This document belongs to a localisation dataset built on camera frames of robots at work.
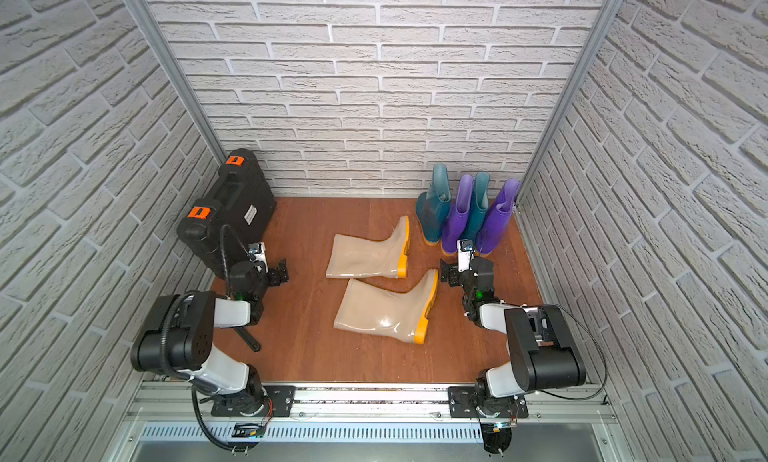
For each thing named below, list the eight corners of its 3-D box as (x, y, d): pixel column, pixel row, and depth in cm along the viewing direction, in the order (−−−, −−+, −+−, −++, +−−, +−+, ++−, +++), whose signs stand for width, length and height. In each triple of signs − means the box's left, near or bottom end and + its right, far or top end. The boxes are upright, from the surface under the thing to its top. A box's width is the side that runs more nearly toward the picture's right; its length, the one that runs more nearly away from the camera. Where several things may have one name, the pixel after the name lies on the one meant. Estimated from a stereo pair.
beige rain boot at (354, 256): (329, 278, 98) (326, 268, 93) (337, 226, 112) (335, 215, 107) (410, 279, 98) (411, 269, 93) (408, 227, 112) (409, 216, 107)
